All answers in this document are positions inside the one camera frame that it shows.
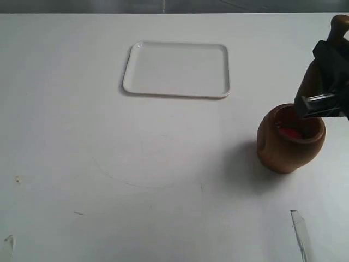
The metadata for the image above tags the clear tape strip left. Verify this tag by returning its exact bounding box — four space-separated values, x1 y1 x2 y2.
0 235 16 262

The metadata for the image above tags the clear tape strip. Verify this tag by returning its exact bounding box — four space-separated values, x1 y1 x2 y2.
0 235 16 262
290 210 313 262

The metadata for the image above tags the clear tape strip right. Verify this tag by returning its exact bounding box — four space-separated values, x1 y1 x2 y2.
290 210 313 262

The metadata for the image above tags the white rectangular plastic tray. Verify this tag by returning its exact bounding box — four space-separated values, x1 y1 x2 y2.
122 41 231 99

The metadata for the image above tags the brown wooden mortar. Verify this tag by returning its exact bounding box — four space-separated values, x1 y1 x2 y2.
257 104 326 174

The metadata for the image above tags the brown wooden pestle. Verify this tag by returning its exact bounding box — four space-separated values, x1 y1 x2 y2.
294 14 348 115

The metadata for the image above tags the red item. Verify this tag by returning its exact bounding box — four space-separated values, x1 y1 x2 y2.
275 122 305 140

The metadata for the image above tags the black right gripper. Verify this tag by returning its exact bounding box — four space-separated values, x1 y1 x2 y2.
293 39 348 118

